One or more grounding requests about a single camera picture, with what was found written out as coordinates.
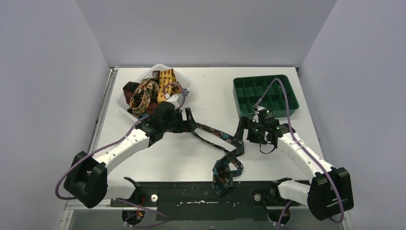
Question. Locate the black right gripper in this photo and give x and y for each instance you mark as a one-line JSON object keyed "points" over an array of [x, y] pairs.
{"points": [[243, 124]]}

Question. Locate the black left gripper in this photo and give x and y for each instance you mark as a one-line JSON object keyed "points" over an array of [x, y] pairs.
{"points": [[184, 121]]}

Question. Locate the dark blue floral tie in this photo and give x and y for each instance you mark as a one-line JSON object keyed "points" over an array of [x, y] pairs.
{"points": [[229, 166]]}

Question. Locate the white plastic basket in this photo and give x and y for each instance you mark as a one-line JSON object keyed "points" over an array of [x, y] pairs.
{"points": [[185, 83]]}

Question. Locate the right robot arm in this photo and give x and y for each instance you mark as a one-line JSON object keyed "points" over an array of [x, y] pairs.
{"points": [[329, 189]]}

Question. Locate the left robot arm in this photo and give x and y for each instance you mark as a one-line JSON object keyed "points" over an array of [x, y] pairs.
{"points": [[87, 179]]}

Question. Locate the green compartment tray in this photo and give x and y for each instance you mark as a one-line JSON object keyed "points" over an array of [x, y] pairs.
{"points": [[248, 90]]}

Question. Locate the yellow patterned tie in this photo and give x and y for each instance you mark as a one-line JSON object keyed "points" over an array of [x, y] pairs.
{"points": [[168, 85]]}

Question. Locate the brown paisley tie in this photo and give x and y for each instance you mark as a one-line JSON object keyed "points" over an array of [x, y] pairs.
{"points": [[145, 93]]}

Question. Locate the dark red tie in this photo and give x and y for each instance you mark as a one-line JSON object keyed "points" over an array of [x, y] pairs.
{"points": [[129, 90]]}

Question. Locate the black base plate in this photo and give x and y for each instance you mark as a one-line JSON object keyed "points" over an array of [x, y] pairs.
{"points": [[256, 200]]}

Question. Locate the aluminium frame rail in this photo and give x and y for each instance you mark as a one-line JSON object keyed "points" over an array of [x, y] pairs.
{"points": [[105, 217]]}

